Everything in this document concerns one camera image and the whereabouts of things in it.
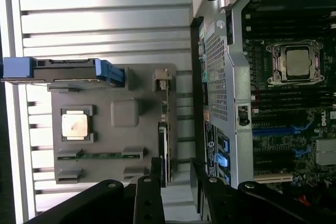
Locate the loose green RAM stick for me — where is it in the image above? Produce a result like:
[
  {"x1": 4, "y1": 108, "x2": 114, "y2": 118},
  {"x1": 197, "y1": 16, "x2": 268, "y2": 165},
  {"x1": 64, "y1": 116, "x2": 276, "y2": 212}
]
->
[{"x1": 57, "y1": 151, "x2": 144, "y2": 161}]

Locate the silver chipset heatsink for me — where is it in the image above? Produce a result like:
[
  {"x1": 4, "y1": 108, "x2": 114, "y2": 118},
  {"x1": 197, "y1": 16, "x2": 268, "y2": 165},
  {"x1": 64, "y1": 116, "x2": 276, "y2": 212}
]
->
[{"x1": 314, "y1": 138, "x2": 336, "y2": 166}]

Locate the white expansion slot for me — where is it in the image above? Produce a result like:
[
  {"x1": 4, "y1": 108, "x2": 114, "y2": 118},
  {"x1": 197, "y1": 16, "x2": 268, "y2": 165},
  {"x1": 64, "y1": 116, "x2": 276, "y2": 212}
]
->
[{"x1": 254, "y1": 173, "x2": 293, "y2": 183}]

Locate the CPU in motherboard socket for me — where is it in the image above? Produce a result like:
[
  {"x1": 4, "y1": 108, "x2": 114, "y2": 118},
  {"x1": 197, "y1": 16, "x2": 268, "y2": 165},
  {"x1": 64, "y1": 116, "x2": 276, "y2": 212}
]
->
[{"x1": 265, "y1": 39, "x2": 326, "y2": 88}]

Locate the installed silver CPU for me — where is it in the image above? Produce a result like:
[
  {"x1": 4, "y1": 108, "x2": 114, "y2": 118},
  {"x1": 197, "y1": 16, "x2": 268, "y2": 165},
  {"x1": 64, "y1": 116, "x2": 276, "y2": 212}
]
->
[{"x1": 285, "y1": 48, "x2": 311, "y2": 78}]

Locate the green Dell motherboard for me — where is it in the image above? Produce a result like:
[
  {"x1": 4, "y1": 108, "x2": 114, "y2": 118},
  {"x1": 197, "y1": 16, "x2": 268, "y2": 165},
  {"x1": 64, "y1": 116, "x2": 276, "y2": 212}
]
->
[{"x1": 241, "y1": 6, "x2": 336, "y2": 190}]

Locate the blue expansion slot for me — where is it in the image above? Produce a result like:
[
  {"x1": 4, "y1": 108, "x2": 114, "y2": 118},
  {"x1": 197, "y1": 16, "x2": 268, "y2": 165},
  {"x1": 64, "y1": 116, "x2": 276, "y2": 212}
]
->
[{"x1": 252, "y1": 126, "x2": 302, "y2": 137}]

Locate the grey plastic parts rack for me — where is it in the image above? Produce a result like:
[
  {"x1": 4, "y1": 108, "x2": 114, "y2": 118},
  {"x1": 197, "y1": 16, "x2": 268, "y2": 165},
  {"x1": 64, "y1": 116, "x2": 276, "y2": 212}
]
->
[{"x1": 47, "y1": 62, "x2": 180, "y2": 186}]

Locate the loose silver CPU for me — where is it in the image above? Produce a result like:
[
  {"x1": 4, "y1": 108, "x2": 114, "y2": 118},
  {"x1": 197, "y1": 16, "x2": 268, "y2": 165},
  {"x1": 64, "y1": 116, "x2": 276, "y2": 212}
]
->
[{"x1": 61, "y1": 113, "x2": 89, "y2": 138}]

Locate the hard disk in blue carrier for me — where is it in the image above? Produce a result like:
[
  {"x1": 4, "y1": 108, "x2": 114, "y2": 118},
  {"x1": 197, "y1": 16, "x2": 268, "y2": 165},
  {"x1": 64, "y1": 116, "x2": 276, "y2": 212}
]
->
[{"x1": 0, "y1": 56, "x2": 126, "y2": 88}]

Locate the open black PC case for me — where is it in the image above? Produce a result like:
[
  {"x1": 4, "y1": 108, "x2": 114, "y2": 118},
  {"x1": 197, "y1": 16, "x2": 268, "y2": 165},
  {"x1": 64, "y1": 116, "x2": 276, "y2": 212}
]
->
[{"x1": 188, "y1": 0, "x2": 336, "y2": 217}]

